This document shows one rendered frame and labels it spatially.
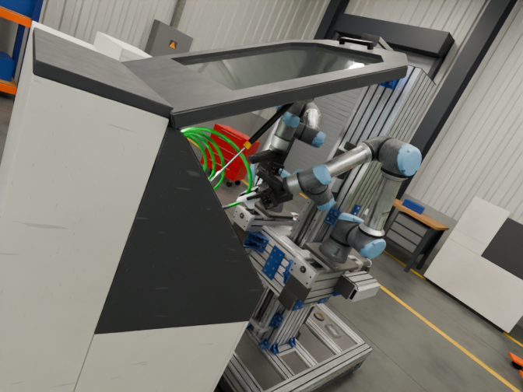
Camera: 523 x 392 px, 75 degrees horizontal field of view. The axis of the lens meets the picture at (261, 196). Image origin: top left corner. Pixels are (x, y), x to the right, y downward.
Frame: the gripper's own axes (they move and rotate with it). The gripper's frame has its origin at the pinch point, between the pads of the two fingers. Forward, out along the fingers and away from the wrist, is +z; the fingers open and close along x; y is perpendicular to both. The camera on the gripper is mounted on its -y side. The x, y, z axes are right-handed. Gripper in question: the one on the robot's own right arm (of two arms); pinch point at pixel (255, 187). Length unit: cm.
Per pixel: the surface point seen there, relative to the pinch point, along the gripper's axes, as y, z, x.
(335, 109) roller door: 514, -74, 490
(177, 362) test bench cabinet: -28, 61, -35
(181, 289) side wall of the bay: -38, 28, -35
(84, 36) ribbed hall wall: -1, 4, 655
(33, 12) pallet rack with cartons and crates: -84, -8, 503
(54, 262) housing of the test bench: -76, 19, -35
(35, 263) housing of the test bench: -80, 19, -35
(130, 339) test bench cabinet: -49, 48, -35
